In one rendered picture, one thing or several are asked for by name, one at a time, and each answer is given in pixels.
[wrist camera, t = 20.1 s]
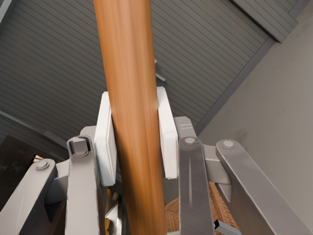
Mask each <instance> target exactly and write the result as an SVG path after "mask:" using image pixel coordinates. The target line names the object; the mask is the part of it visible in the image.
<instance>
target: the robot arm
mask: <svg viewBox="0 0 313 235"><path fill-rule="evenodd" d="M156 89H157V102H158V116H159V130H160V143H161V149H162V156H163V164H164V169H165V176H166V178H168V179H169V180H170V179H177V177H179V235H216V234H215V228H214V221H213V215H212V208H211V200H210V193H209V187H208V182H214V183H215V186H216V188H217V190H218V192H219V193H220V195H221V197H222V199H223V201H224V203H225V204H226V206H227V208H228V210H229V212H230V213H231V215H232V217H233V219H234V221H235V223H236V225H237V226H238V228H239V230H240V232H241V234H242V235H313V232H312V231H311V229H310V228H309V227H308V226H307V225H306V224H305V222H304V221H303V220H302V219H301V218H300V216H299V215H298V214H297V213H296V211H295V210H294V209H293V208H292V207H291V205H290V204H289V203H288V202H287V200H286V199H285V198H284V197H283V196H282V194H281V193H280V192H279V191H278V189H277V188H276V187H275V186H274V185H273V184H272V182H271V181H270V180H269V179H268V178H267V176H266V175H265V174H264V173H263V172H262V170H261V169H260V168H259V167H258V165H257V164H256V163H255V162H254V161H253V159H252V158H251V157H250V156H249V154H248V153H247V152H246V151H245V150H244V148H243V147H242V146H241V145H240V144H239V143H238V142H237V141H234V140H231V139H223V140H220V141H218V142H217V144H216V146H209V145H204V144H202V141H201V140H200V139H199V138H197V136H196V134H195V131H194V129H193V126H192V123H191V120H190V119H188V118H187V117H186V116H185V117H173V116H172V113H171V110H170V105H169V101H168V98H167V95H166V91H165V88H164V87H163V86H162V87H156ZM67 148H68V152H69V159H68V160H66V161H63V162H61V163H58V164H56V163H55V161H54V160H52V159H41V160H38V161H36V162H35V163H33V164H32V165H31V166H30V167H29V169H28V171H27V172H26V174H25V175H24V177H23V178H22V180H21V181H20V183H19V184H18V186H17V187H16V189H15V191H14V192H13V194H12V195H11V197H10V198H9V200H8V201H7V203H6V204H5V206H4V207H3V209H2V211H1V212H0V235H53V233H54V230H55V228H56V225H57V223H58V220H59V218H60V215H61V213H62V211H63V208H64V206H65V203H66V199H67V207H66V221H65V235H106V232H105V222H104V212H103V202H102V188H101V184H100V180H101V183H102V185H103V186H104V187H106V186H113V185H114V184H115V181H116V151H117V147H116V139H115V133H114V127H113V121H112V115H111V109H110V103H109V95H108V92H104V93H103V94H102V100H101V106H100V111H99V116H98V121H97V125H96V126H87V127H84V128H83V129H82V130H81V133H80V135H78V136H75V137H72V138H71V139H69V140H68V141H67Z"/></svg>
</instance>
